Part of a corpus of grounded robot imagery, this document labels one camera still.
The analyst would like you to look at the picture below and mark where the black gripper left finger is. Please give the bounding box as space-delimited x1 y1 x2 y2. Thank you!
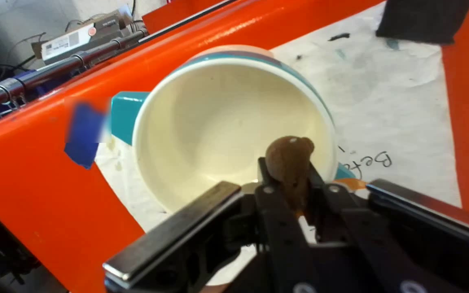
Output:
254 156 316 293

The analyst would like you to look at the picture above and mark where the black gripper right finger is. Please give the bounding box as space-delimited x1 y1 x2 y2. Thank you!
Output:
305 162 436 293

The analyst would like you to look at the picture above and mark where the little brown bear toy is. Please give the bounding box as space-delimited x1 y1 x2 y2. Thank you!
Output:
264 134 316 216

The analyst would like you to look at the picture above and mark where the white pot with teal band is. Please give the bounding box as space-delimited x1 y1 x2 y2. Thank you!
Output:
106 43 339 217

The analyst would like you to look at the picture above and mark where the blue tape patch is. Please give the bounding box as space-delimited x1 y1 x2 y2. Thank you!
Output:
64 100 109 169

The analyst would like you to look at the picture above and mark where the black fabric piece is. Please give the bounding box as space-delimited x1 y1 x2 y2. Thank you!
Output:
376 0 469 45

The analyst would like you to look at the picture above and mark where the orange metal tool chest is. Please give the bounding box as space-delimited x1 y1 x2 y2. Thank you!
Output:
0 0 469 293

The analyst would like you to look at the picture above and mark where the grey power supply box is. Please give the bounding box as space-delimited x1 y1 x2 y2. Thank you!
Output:
41 20 134 61

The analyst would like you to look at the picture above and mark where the dark metal bar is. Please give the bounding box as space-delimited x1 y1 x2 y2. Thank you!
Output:
0 30 150 113

